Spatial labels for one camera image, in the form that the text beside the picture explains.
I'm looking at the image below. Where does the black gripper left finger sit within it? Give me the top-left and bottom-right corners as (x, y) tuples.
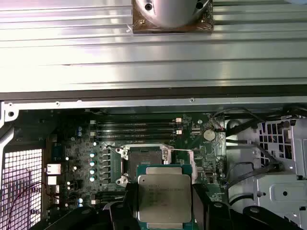
(30, 183), (140, 230)

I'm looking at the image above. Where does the CPU socket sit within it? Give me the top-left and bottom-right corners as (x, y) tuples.
(115, 144), (174, 190)

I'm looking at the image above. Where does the green motherboard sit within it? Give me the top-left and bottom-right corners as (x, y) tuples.
(44, 111), (228, 230)

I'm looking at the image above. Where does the silver metal drive cage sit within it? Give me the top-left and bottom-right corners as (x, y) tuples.
(225, 115), (307, 230)

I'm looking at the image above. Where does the silver coin battery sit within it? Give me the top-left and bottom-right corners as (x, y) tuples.
(203, 129), (216, 142)

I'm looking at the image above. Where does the square brown base plate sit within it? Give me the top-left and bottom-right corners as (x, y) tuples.
(131, 0), (214, 35)

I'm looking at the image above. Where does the silver green CPU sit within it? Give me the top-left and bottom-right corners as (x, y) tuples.
(135, 164), (198, 230)

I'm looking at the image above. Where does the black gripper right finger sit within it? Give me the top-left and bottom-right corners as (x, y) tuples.
(191, 183), (302, 230)

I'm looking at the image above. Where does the black RAM slot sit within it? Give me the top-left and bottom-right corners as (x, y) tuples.
(90, 116), (183, 123)
(95, 190), (127, 196)
(92, 134), (175, 141)
(91, 122), (175, 129)
(95, 196), (125, 203)
(91, 128), (183, 135)

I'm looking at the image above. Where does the metal socket cover frame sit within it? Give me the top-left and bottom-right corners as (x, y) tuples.
(162, 144), (198, 179)

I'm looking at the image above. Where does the black silver PC case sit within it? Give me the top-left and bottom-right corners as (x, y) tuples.
(0, 85), (307, 230)

